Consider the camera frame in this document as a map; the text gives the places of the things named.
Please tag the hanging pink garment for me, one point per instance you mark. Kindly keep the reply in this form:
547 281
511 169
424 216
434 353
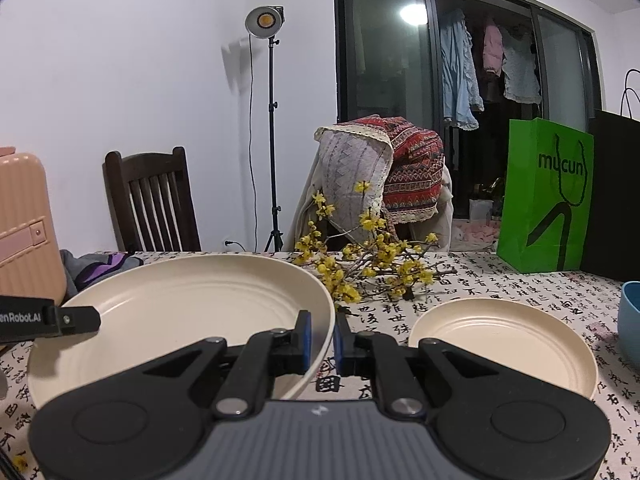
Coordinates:
492 50

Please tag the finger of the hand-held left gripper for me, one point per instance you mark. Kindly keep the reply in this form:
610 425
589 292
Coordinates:
77 320

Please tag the red patterned blanket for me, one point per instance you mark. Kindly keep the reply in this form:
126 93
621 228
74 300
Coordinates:
415 170

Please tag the chair draped with patterned blankets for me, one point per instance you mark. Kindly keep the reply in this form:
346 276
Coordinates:
445 210

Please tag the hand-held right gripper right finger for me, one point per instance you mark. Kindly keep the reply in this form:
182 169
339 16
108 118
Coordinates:
339 345

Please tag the hanging white garment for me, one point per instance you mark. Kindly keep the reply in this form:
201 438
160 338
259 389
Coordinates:
520 70

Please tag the grey and purple cloth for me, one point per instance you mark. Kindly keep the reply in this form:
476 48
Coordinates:
85 270

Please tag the pink hard-shell suitcase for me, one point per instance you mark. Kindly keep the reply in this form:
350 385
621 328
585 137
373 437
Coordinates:
25 210

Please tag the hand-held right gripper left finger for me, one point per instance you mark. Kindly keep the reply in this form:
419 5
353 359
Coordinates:
305 340

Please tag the hanging light blue shirt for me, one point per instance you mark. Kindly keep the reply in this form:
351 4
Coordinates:
457 75

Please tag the blue bowl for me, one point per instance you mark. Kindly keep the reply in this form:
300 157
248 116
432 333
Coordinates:
631 320

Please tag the dark wooden chair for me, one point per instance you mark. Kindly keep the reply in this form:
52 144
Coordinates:
145 162

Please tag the white paper bag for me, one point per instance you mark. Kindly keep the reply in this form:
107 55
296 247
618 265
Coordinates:
480 210

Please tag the yellow blossom branch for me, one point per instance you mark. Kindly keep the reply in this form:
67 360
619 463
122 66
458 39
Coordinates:
380 255

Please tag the pink fluffy cloth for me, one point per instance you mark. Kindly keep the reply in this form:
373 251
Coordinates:
477 231

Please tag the small cream plate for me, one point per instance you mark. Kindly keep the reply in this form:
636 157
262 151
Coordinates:
500 340

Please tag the large cream plate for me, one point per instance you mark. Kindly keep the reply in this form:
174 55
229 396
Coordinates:
175 300

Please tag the white lace cloth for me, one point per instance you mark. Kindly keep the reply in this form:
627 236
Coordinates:
350 175

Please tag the studio light on tripod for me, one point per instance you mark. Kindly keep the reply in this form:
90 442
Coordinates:
271 110

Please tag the black framed glass door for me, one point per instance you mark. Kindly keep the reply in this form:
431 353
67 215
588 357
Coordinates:
385 60

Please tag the green paper bag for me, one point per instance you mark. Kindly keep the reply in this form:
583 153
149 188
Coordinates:
530 195

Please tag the black paper bag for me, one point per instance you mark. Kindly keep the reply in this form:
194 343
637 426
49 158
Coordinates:
615 185

